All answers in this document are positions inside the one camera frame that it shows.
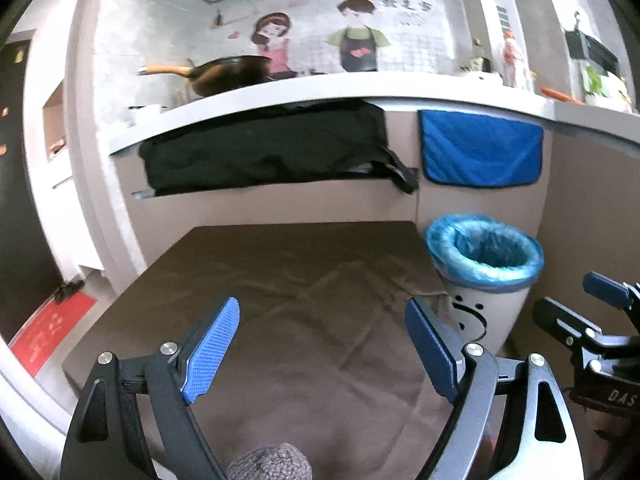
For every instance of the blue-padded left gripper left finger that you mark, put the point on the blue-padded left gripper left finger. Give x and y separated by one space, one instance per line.
106 438

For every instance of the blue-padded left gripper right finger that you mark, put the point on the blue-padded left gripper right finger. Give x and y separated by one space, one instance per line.
536 440

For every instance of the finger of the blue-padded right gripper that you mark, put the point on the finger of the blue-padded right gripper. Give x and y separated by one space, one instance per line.
618 295
565 325

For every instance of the white trash bin blue bag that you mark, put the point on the white trash bin blue bag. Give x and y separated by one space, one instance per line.
487 268

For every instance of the white kitchen countertop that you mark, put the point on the white kitchen countertop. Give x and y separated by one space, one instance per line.
396 91

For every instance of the red floor mat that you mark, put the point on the red floor mat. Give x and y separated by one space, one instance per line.
36 341

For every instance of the black shoes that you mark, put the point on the black shoes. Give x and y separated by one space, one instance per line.
68 290

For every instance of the black refrigerator door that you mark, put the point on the black refrigerator door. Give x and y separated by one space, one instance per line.
29 274

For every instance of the grey knitted glove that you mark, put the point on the grey knitted glove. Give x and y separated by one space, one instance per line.
273 462

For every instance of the green plant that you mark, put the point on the green plant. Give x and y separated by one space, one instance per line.
606 91

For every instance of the blue towel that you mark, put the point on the blue towel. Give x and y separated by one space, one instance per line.
479 151

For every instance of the orange carrot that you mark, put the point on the orange carrot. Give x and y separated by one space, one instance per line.
559 96

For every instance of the brown table cloth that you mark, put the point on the brown table cloth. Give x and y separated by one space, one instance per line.
321 359

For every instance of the orange-capped bottle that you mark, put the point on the orange-capped bottle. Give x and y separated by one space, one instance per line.
513 62

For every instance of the black hanging cloth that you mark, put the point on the black hanging cloth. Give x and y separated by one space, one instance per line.
324 141

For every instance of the black wall rack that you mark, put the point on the black wall rack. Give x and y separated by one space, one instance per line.
587 48

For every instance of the black wok wooden handle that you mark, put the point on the black wok wooden handle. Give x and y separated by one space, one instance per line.
217 76

